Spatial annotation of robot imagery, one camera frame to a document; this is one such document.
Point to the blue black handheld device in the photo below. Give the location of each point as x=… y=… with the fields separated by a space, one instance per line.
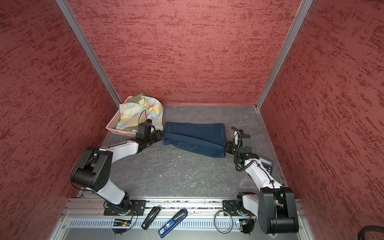
x=172 y=223

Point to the right aluminium corner post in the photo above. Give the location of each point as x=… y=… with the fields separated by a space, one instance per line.
x=290 y=37

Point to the olive green garment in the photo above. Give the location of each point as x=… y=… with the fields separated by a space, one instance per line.
x=137 y=98

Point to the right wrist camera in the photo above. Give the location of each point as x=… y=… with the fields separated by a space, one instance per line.
x=243 y=140

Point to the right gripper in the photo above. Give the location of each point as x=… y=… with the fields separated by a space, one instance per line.
x=228 y=148

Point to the pastel floral skirt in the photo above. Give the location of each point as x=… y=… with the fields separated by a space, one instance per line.
x=132 y=114

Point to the blue denim skirt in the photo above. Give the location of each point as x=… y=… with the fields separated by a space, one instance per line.
x=204 y=139

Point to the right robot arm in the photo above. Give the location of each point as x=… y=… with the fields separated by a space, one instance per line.
x=275 y=206

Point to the right circuit board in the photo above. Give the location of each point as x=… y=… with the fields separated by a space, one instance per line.
x=246 y=226

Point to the circuit board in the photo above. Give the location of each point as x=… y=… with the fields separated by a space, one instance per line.
x=246 y=226
x=121 y=226

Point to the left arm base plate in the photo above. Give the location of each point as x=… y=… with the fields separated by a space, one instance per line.
x=136 y=207

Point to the left aluminium corner post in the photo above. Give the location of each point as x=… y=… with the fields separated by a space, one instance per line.
x=78 y=31

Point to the aluminium front rail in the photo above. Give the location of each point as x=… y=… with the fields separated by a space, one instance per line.
x=88 y=213

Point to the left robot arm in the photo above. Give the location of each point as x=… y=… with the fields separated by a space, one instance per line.
x=93 y=168

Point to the left circuit board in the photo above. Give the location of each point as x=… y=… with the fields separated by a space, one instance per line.
x=121 y=226

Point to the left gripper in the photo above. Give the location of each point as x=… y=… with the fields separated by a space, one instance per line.
x=157 y=133

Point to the black calculator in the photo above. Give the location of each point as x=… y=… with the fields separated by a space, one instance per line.
x=267 y=164

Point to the aluminium corner post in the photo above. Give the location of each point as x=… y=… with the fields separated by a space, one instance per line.
x=290 y=37
x=78 y=31

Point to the pink plastic basket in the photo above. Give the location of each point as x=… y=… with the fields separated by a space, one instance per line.
x=111 y=126

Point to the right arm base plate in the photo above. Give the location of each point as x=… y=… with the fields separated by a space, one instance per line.
x=231 y=207

